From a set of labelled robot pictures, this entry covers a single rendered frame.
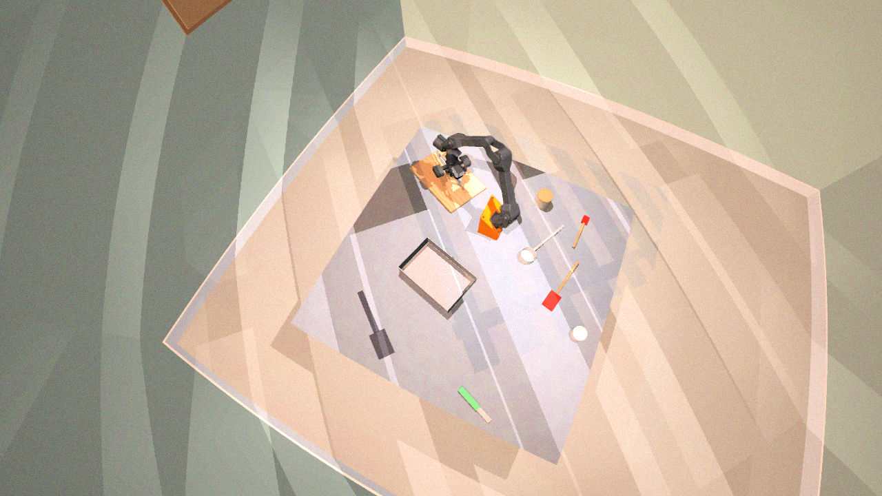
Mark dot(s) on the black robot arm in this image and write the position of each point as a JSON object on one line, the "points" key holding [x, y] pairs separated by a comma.
{"points": [[502, 160]]}

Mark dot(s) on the grey spatula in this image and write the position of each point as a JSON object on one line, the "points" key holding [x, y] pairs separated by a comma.
{"points": [[378, 338]]}

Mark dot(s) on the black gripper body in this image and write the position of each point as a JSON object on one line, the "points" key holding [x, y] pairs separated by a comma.
{"points": [[439, 170]]}

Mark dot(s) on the silver saucepan with long handle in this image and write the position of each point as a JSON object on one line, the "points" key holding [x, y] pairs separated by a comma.
{"points": [[528, 255]]}

